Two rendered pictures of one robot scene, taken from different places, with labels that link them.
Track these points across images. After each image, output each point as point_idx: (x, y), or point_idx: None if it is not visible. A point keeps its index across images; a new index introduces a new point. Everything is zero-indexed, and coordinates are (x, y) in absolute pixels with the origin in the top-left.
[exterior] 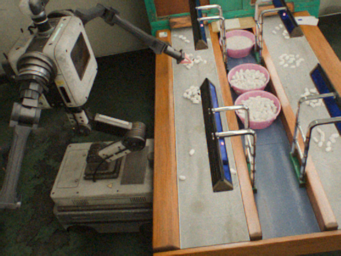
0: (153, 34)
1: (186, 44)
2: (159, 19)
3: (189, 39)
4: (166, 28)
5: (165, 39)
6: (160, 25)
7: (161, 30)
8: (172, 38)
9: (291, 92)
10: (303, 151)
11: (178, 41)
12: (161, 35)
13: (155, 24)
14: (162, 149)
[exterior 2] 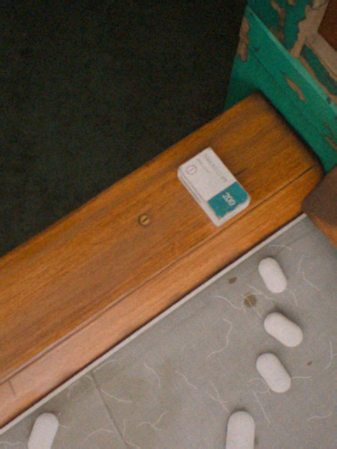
0: (239, 84)
1: (213, 438)
2: (311, 70)
3: (287, 431)
4: (319, 151)
5: (170, 238)
6: (294, 100)
7: (268, 129)
8: (234, 267)
9: None
10: None
11: (225, 339)
12: (190, 186)
13: (274, 57)
14: None
